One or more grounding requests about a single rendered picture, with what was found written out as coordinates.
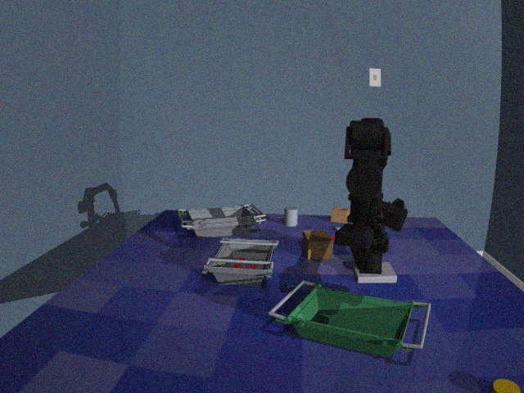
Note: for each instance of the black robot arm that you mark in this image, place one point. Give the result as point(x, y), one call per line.
point(368, 143)

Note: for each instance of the grey cylinder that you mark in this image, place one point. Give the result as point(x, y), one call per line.
point(290, 216)

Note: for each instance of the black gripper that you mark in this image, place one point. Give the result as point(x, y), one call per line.
point(359, 236)

